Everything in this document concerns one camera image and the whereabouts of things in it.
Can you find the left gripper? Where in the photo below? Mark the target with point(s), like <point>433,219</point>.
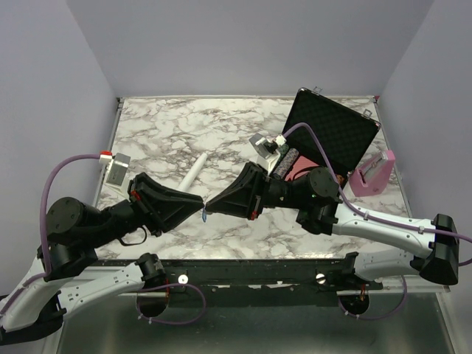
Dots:
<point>150,198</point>

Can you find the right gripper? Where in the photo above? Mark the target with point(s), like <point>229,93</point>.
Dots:
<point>245,198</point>

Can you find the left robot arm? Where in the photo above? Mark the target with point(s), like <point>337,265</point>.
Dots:
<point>74,231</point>

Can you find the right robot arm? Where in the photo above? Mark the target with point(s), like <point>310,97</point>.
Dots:
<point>428,248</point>

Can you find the white cylindrical tube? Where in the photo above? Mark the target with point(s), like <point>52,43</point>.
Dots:
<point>193,173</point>

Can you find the black poker chip case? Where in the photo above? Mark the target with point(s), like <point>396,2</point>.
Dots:
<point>344,134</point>

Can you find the pink card holder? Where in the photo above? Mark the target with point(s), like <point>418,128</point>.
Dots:
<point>372,177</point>

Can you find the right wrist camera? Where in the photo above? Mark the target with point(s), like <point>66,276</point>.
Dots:
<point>268,151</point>

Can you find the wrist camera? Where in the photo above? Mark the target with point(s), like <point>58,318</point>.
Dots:
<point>268,151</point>
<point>115,177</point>

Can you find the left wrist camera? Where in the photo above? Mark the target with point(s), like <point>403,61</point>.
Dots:
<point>115,177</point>

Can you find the aluminium frame rail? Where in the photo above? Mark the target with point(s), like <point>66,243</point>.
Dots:
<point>414,285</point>

